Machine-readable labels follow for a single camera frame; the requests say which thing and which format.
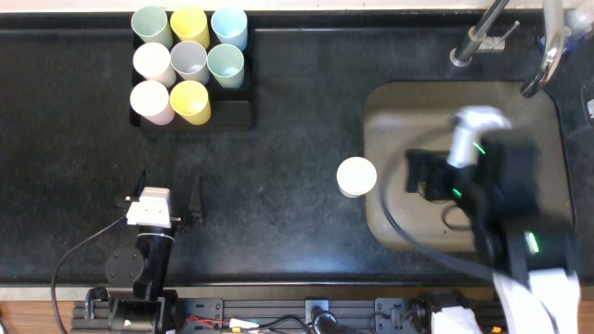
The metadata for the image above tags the grey cup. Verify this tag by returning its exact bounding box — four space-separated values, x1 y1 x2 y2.
170 40 212 86

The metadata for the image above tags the black tray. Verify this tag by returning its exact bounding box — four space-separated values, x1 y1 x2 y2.
128 26 254 133

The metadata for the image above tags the steel tap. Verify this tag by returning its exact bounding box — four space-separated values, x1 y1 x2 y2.
448 0 568 99

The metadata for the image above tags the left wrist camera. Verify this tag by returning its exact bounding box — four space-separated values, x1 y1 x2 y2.
125 186 173 230

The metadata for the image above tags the blue cup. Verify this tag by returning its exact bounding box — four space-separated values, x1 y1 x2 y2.
210 7 250 52

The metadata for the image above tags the steel sink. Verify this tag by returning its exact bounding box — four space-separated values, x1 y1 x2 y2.
363 80 575 254

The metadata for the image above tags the blue soap bottle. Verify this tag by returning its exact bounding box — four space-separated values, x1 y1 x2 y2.
537 0 594 55

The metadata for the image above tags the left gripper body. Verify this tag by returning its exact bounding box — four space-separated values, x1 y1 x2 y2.
115 194 206 234

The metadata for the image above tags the yellow cup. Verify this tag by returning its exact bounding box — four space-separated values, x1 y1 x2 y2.
169 6 211 50
169 79 213 127

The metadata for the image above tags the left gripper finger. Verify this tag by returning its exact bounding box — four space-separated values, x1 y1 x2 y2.
133 168 149 197
187 173 206 222

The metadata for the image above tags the pink cup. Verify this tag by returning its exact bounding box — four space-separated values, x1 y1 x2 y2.
129 80 176 127
132 42 178 89

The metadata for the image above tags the white cup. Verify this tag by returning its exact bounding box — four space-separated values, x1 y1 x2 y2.
335 156 379 199

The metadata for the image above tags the green cup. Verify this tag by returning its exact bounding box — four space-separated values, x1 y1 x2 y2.
206 43 246 90
130 5 174 49

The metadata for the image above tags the mounting rail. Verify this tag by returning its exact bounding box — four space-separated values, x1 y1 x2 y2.
69 288 511 334

